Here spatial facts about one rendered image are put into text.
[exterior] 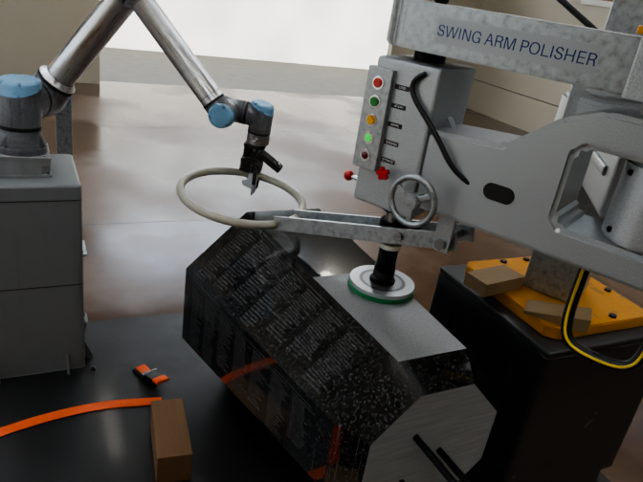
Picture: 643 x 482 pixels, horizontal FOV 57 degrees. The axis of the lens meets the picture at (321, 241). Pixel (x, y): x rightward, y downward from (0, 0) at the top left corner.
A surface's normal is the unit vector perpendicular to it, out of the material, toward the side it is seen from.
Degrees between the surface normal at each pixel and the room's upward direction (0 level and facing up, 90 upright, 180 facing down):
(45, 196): 90
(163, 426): 0
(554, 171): 90
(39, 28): 90
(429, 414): 90
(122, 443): 0
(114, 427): 0
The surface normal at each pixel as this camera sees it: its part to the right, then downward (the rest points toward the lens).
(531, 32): -0.61, 0.24
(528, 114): -0.89, 0.06
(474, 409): 0.44, 0.42
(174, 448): 0.14, -0.90
